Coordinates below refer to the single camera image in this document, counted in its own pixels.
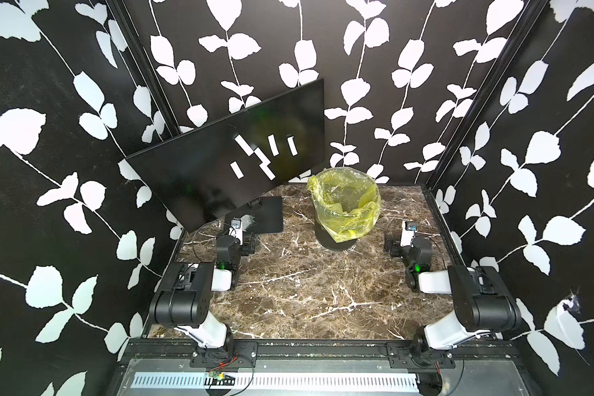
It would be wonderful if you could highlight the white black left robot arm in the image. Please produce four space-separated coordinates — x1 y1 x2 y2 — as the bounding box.
148 235 256 351

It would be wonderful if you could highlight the black mesh waste bin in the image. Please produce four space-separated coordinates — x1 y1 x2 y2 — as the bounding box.
314 217 357 252

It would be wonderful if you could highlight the black front mounting rail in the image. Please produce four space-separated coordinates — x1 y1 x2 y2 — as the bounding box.
120 338 521 362

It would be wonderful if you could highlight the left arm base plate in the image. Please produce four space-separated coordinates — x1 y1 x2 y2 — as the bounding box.
189 340 258 371

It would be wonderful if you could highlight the black flat monitor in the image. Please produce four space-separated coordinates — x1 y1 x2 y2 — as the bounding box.
127 79 325 234

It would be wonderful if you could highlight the yellow plastic bin liner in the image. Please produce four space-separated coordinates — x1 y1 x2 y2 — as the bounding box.
307 167 382 243

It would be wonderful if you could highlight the white perforated cable tray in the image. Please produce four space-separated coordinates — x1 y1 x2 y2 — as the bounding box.
130 372 419 394

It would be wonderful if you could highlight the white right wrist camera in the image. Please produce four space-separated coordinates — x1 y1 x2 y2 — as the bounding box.
400 220 417 248

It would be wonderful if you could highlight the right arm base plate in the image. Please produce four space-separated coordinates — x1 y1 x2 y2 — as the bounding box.
386 342 455 372

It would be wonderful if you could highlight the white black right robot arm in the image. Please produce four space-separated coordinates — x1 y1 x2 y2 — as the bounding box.
384 237 521 355

